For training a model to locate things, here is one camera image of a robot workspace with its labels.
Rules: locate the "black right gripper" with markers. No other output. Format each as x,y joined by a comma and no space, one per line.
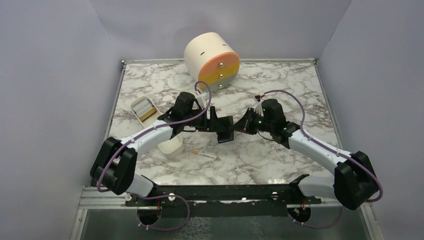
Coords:
244,124

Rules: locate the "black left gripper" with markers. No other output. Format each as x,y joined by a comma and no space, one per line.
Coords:
213,124

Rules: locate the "black card holder wallet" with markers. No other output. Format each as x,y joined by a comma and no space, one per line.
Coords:
226,134

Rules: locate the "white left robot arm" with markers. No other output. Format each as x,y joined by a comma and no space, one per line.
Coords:
115,164

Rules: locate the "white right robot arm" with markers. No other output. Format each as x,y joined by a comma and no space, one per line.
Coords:
353,179

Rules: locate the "stack of cards in tray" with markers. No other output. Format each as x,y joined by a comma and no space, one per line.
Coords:
143,108

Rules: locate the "orange capped syringe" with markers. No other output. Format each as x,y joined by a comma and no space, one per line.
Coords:
195,152

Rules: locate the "cream round drawer cabinet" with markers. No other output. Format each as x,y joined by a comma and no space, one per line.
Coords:
210,59

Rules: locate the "white oblong tray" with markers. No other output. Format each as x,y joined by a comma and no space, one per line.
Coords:
152,136

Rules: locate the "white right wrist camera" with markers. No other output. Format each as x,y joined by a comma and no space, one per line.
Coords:
258,109

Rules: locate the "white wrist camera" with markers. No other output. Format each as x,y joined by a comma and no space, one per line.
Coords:
203,99
258,109

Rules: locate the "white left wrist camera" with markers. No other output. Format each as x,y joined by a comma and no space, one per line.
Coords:
203,99

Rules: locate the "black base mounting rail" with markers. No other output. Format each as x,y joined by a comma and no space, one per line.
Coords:
214,201

